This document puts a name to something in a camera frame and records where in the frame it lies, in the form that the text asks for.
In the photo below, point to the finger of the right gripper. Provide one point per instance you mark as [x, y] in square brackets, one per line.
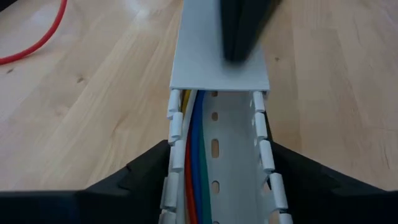
[252, 25]
[228, 25]

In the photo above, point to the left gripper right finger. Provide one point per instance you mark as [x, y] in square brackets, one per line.
[326, 205]

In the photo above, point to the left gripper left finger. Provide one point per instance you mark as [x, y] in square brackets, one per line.
[93, 208]

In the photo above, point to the white duct cover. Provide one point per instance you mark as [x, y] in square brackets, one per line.
[199, 62]

